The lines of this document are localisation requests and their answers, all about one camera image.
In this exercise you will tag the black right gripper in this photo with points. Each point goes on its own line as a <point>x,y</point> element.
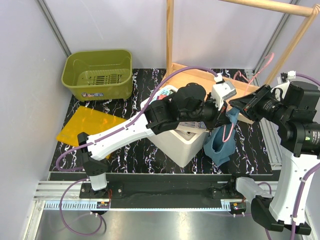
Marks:
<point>249,105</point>

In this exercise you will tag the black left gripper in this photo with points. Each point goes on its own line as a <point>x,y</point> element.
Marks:
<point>219,118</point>

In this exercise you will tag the teal tank top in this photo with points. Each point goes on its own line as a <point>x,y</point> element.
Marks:
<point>221,144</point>

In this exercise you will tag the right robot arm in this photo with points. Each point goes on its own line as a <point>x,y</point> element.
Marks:
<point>293,111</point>

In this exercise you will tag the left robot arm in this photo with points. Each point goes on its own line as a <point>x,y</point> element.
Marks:
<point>98,146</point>

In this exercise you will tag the books stack in bin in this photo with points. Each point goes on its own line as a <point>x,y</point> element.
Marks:
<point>185,105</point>

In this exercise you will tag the white square storage bin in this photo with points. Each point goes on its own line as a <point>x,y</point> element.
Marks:
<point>178,145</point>

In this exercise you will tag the wooden clothes rack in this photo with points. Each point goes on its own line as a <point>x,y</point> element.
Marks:
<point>265,36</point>

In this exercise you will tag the olive green plastic basket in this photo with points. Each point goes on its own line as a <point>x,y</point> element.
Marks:
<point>98,75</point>

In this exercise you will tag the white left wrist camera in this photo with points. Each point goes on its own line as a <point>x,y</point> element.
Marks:
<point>221,92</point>

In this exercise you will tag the aluminium frame rail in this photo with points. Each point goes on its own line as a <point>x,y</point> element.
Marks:
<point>54,26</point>

